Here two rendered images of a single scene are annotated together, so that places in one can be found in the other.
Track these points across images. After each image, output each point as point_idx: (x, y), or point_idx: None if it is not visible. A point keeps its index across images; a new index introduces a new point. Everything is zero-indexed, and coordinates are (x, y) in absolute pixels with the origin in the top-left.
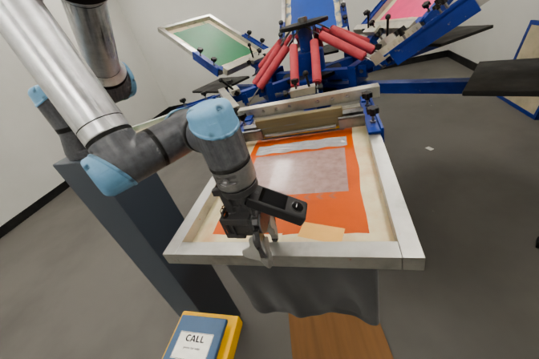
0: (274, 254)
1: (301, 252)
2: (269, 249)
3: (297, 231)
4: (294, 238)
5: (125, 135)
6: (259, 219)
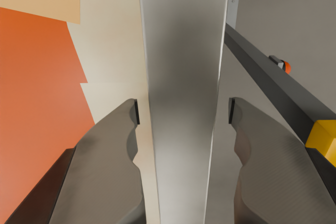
0: (211, 100)
1: None
2: (264, 147)
3: (59, 28)
4: (92, 34)
5: None
6: None
